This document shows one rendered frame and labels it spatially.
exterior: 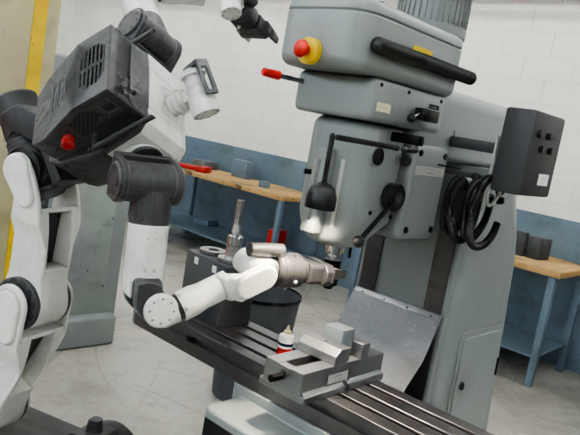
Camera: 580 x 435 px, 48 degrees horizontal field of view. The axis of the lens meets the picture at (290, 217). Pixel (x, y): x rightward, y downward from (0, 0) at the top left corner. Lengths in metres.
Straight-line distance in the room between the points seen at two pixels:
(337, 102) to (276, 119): 6.07
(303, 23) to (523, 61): 4.69
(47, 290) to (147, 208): 0.48
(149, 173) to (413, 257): 0.91
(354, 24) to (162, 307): 0.74
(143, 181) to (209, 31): 7.34
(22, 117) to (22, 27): 1.26
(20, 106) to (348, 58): 0.84
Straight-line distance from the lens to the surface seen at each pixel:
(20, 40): 3.02
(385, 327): 2.05
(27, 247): 1.83
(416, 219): 1.79
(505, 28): 6.29
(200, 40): 8.83
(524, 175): 1.70
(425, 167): 1.77
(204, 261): 2.05
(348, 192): 1.60
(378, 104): 1.55
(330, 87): 1.61
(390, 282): 2.08
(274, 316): 3.61
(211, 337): 1.92
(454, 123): 1.89
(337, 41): 1.50
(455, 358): 2.07
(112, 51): 1.54
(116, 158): 1.47
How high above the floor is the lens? 1.59
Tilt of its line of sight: 8 degrees down
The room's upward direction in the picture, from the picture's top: 10 degrees clockwise
